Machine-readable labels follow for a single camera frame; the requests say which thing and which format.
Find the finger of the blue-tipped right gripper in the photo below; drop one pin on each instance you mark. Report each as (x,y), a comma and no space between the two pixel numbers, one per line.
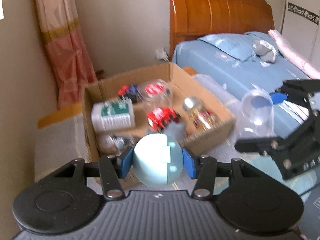
(255,145)
(278,98)

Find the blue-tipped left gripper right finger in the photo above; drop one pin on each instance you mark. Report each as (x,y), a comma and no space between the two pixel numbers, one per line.
(203,169)

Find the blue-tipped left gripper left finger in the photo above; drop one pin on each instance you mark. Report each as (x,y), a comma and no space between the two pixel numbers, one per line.
(111,170)

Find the black correction tape dispenser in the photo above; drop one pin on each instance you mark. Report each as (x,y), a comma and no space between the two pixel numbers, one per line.
(111,143)

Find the clear plastic cup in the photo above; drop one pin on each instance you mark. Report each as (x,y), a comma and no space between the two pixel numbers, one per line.
(256,116)

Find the grey hippo figurine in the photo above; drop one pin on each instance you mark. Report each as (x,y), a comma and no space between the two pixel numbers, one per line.
(176,130)

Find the teal egg-shaped toy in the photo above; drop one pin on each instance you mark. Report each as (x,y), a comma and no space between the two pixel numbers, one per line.
(157,160)

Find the bottle of golden capsules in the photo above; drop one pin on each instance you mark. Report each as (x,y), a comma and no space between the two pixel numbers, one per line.
(202,117)

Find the white medical bottle green label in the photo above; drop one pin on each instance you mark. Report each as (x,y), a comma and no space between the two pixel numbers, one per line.
(112,115)

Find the red toy fire truck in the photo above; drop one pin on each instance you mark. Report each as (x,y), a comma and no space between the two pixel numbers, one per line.
(159,118)

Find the dark blue block red knobs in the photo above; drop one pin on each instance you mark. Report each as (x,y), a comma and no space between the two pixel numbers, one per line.
(128,92)

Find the clear jar red label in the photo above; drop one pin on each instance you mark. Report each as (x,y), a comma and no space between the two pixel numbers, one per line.
(155,93)

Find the blue floral bed sheet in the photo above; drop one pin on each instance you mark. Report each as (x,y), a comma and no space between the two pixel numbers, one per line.
(239,77)

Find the grey plush toy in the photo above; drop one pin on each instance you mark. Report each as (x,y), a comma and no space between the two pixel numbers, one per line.
(265,51)

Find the pink pillow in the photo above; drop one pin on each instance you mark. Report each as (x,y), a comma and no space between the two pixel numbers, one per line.
(292,55)

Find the brown cardboard box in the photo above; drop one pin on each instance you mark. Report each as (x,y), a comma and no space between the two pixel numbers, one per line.
(197,141)

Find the grey and teal blanket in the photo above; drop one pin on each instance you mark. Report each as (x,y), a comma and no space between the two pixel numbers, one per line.
(64,141)

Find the wooden bedside table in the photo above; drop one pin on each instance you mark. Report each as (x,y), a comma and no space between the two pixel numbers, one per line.
(60,116)

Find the blue floral pillow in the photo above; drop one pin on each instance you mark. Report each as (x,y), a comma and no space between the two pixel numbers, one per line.
(238,46)

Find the pink patterned curtain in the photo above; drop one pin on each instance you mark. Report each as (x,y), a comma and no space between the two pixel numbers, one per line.
(66,50)

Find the wooden bed headboard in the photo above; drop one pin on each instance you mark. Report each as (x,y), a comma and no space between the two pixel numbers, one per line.
(191,19)

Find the white charger with cable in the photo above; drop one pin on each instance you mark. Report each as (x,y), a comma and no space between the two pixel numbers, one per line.
(161,54)

